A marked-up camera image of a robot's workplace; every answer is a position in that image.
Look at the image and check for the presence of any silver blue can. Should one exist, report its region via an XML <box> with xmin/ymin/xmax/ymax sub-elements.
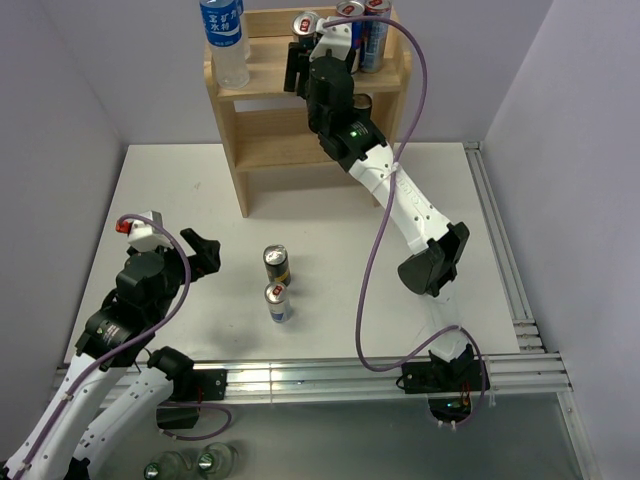
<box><xmin>264</xmin><ymin>282</ymin><xmax>291</xmax><ymax>323</ymax></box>
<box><xmin>335</xmin><ymin>0</ymin><xmax>365</xmax><ymax>71</ymax></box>
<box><xmin>360</xmin><ymin>0</ymin><xmax>392</xmax><ymax>73</ymax></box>
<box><xmin>291</xmin><ymin>10</ymin><xmax>321</xmax><ymax>49</ymax></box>

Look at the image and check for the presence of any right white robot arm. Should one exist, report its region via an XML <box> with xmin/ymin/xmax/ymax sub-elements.
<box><xmin>284</xmin><ymin>43</ymin><xmax>470</xmax><ymax>303</ymax></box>

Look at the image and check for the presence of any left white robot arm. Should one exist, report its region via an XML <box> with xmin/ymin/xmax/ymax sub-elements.
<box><xmin>1</xmin><ymin>223</ymin><xmax>221</xmax><ymax>479</ymax></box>

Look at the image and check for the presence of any wooden two-tier shelf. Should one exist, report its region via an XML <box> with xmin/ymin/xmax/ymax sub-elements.
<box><xmin>203</xmin><ymin>7</ymin><xmax>412</xmax><ymax>217</ymax></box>

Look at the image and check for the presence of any black can yellow label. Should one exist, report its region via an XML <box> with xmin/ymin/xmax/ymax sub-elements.
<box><xmin>263</xmin><ymin>244</ymin><xmax>291</xmax><ymax>286</ymax></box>

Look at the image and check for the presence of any clear water bottle blue label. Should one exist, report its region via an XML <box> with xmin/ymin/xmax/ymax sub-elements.
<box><xmin>200</xmin><ymin>0</ymin><xmax>249</xmax><ymax>90</ymax></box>

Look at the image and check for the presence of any green glass bottle left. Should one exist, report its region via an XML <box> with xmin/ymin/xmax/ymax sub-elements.
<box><xmin>143</xmin><ymin>450</ymin><xmax>193</xmax><ymax>480</ymax></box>

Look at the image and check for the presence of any green glass bottle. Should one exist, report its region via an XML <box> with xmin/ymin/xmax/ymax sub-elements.
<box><xmin>143</xmin><ymin>450</ymin><xmax>193</xmax><ymax>480</ymax></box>
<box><xmin>196</xmin><ymin>442</ymin><xmax>238</xmax><ymax>480</ymax></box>

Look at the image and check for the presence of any green glass bottle right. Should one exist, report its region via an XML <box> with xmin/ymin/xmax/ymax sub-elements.
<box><xmin>196</xmin><ymin>442</ymin><xmax>238</xmax><ymax>480</ymax></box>

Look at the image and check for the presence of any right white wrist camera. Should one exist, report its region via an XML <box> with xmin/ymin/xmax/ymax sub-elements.
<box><xmin>309</xmin><ymin>19</ymin><xmax>355</xmax><ymax>64</ymax></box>

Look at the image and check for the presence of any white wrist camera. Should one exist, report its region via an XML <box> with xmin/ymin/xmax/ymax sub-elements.
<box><xmin>309</xmin><ymin>19</ymin><xmax>355</xmax><ymax>64</ymax></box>
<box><xmin>116</xmin><ymin>219</ymin><xmax>171</xmax><ymax>253</ymax></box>

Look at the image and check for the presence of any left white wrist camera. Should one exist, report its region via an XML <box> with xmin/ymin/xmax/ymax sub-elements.
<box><xmin>116</xmin><ymin>219</ymin><xmax>171</xmax><ymax>253</ymax></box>

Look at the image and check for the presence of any aluminium rail frame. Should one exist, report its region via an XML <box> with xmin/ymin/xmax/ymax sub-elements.
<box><xmin>54</xmin><ymin>142</ymin><xmax>601</xmax><ymax>480</ymax></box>

